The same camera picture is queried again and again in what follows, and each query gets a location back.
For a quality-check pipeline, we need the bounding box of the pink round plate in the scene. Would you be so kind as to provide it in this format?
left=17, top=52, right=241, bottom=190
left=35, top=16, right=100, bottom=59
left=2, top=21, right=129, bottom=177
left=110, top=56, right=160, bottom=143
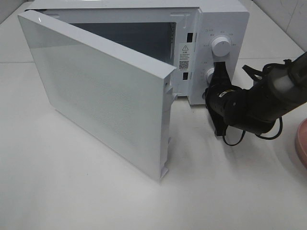
left=295, top=119, right=307, bottom=168

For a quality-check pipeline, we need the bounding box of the white microwave door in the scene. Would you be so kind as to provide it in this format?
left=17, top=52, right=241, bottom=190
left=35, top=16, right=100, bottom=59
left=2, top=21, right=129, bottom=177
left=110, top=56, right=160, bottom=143
left=18, top=10, right=176, bottom=181

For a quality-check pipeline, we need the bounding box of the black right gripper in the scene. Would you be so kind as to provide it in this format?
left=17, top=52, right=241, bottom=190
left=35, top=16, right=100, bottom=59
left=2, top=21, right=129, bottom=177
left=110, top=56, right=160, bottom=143
left=205, top=62, right=242, bottom=137

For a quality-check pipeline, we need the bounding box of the lower white dial knob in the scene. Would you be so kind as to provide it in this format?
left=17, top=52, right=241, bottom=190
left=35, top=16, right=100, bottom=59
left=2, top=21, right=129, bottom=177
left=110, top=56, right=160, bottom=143
left=205, top=68, right=214, bottom=85

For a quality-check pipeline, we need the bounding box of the white dial knob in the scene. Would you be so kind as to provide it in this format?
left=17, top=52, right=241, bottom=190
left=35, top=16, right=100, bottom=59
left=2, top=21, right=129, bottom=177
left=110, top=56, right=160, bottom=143
left=205, top=68, right=214, bottom=85
left=212, top=36, right=231, bottom=57

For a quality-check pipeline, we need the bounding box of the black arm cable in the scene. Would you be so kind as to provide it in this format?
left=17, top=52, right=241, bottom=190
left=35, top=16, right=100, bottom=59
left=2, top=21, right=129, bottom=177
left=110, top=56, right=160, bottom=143
left=222, top=58, right=291, bottom=146

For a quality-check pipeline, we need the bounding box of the white microwave oven body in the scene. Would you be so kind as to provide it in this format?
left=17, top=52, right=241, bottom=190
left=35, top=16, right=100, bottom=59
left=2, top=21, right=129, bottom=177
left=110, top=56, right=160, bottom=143
left=24, top=0, right=249, bottom=105

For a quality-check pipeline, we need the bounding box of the upper white dial knob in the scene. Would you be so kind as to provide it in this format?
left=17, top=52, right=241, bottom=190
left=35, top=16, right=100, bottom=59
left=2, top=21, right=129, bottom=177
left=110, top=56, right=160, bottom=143
left=212, top=36, right=231, bottom=57

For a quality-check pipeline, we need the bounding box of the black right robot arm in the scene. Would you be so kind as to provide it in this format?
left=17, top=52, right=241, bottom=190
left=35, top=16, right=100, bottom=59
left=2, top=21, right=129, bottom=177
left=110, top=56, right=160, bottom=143
left=204, top=54, right=307, bottom=136

